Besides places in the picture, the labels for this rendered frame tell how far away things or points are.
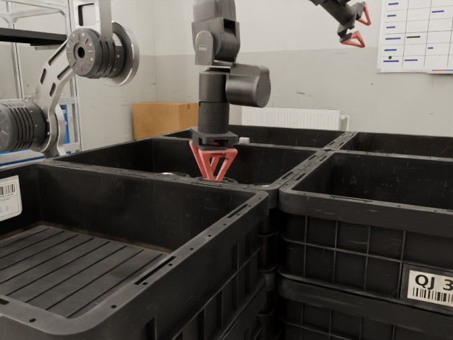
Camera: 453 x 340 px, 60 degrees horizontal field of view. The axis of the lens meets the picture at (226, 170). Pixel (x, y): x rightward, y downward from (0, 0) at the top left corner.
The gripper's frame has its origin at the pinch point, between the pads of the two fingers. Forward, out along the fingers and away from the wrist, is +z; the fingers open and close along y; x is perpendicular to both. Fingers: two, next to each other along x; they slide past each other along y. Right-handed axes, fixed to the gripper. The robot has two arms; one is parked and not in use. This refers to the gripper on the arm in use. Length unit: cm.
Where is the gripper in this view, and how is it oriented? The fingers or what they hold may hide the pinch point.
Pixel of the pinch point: (211, 178)
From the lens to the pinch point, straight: 74.6
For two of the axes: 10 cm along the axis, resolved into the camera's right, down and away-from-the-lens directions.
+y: -3.2, -2.6, 9.1
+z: -0.5, 9.6, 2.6
